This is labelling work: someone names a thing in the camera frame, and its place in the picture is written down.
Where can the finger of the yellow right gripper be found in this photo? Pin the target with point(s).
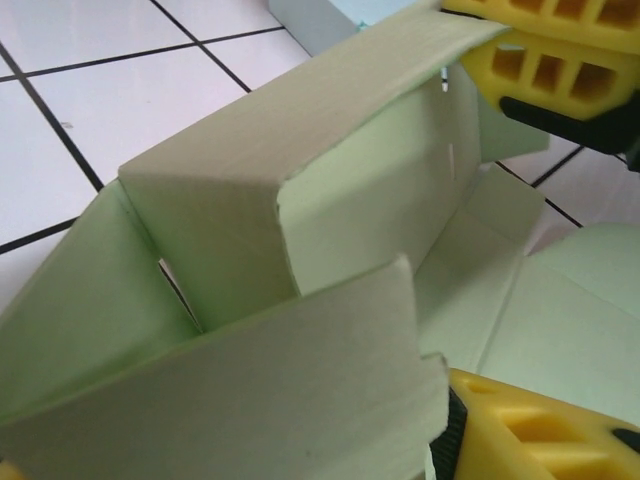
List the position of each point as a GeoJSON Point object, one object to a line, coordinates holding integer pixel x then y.
{"type": "Point", "coordinates": [575, 20]}
{"type": "Point", "coordinates": [560, 80]}

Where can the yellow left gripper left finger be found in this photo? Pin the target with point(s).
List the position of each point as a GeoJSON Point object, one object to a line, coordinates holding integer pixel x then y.
{"type": "Point", "coordinates": [7, 474]}

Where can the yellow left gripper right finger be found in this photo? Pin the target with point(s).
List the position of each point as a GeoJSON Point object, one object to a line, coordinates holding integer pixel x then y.
{"type": "Point", "coordinates": [540, 440]}

